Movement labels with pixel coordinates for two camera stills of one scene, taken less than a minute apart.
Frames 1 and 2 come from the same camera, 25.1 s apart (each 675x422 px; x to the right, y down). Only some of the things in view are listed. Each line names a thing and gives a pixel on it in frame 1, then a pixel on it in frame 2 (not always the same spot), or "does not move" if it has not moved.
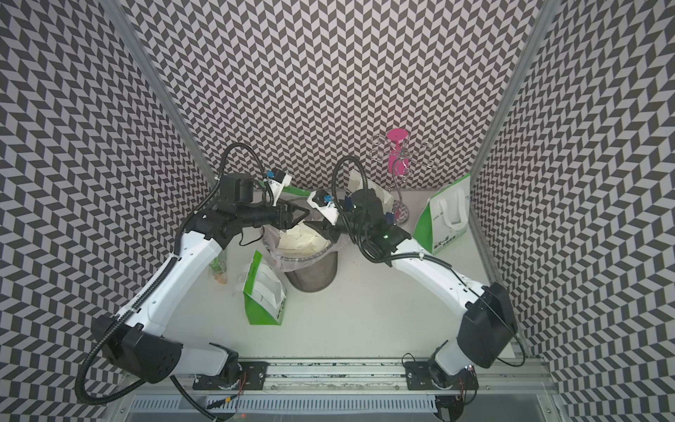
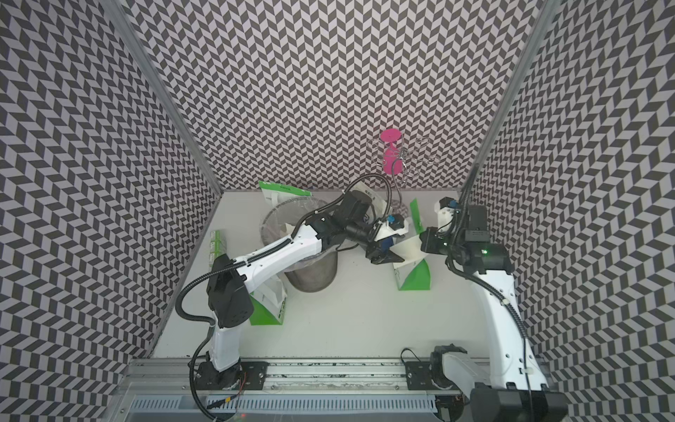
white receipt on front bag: x=267 y=289 does not move
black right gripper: x=327 y=231 → x=428 y=239
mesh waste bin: x=308 y=274 does not move
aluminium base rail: x=359 y=391 does not move
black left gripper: x=287 y=221 → x=374 y=250
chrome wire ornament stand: x=404 y=154 does not move
